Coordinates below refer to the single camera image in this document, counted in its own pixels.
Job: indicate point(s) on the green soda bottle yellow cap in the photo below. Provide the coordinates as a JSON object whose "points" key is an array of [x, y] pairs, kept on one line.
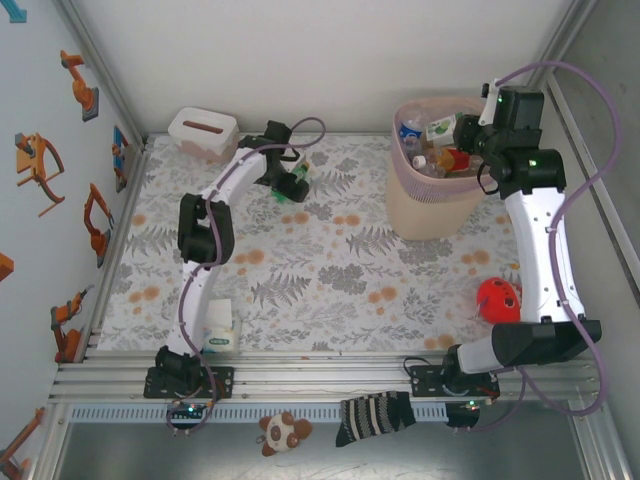
{"points": [[301, 171]]}

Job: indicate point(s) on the red yellow tea bottle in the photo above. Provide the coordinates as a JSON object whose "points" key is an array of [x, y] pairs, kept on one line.
{"points": [[457, 160]]}

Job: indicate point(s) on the bottle with lime label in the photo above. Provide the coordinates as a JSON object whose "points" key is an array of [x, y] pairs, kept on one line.
{"points": [[442, 126]]}

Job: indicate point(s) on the crushed clear bottle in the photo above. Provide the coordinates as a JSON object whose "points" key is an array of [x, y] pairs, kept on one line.
{"points": [[425, 165]]}

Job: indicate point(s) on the clear bottle round blue logo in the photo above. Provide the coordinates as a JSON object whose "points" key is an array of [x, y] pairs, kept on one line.
{"points": [[411, 131]]}

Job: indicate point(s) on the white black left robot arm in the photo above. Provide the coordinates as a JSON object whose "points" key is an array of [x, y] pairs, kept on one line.
{"points": [[195, 235]]}

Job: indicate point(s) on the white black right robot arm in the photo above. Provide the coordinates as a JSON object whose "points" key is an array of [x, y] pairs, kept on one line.
{"points": [[530, 250]]}

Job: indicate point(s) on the white pink tissue box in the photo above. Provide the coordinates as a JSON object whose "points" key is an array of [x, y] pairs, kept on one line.
{"points": [[200, 132]]}

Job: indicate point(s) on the aluminium upright profile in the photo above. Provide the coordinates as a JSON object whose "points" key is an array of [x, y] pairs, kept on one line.
{"points": [[561, 40], [107, 75]]}

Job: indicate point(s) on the red plush fish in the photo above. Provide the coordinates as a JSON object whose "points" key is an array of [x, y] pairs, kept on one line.
{"points": [[497, 300]]}

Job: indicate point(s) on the soft tissue pack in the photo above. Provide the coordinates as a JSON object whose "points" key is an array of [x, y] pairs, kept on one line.
{"points": [[222, 335]]}

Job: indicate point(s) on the small circuit board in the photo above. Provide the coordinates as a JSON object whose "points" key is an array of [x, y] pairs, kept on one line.
{"points": [[190, 410], [470, 404]]}

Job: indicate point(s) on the brown white plush toy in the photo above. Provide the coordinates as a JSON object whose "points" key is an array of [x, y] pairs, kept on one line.
{"points": [[285, 432]]}

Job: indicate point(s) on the black white striped sock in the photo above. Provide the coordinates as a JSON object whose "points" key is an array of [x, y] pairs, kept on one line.
{"points": [[375, 417]]}

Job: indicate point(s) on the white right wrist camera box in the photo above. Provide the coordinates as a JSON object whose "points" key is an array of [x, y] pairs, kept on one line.
{"points": [[492, 95]]}

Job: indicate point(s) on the blue orange wall sticker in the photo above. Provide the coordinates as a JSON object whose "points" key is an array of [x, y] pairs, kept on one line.
{"points": [[120, 150]]}

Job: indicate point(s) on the aluminium rail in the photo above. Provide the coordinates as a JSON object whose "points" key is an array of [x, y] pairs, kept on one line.
{"points": [[320, 380]]}

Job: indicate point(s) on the orange claw wall sticker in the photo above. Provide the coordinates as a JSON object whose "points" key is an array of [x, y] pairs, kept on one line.
{"points": [[26, 161]]}

